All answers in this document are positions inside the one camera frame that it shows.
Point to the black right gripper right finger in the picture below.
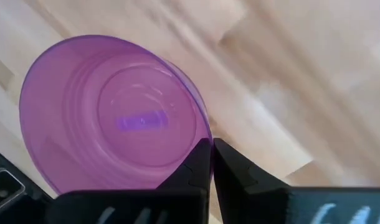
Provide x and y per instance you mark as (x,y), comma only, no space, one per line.
(271,205)

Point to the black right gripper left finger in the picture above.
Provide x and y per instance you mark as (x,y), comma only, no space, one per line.
(165,208)

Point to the purple translucent plastic bowl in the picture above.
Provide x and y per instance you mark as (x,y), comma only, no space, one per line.
(84,109)

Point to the black table-level camera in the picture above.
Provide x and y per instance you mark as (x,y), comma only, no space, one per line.
(4,188)

